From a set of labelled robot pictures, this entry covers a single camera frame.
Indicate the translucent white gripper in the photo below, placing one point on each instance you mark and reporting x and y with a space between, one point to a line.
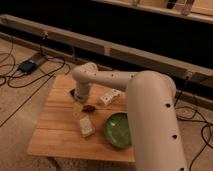
80 97

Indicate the black eraser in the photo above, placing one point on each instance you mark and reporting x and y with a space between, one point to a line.
72 92

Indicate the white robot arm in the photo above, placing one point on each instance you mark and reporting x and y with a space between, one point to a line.
154 128

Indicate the brown oval object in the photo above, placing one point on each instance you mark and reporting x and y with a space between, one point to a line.
88 108

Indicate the white rectangular sponge block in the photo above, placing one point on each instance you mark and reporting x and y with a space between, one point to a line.
86 126

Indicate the wooden slatted table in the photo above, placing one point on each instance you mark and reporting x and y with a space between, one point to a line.
57 133

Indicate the green bowl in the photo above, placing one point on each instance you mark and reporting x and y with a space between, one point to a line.
116 131

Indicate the black power adapter box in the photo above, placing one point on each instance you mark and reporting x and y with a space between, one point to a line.
27 67

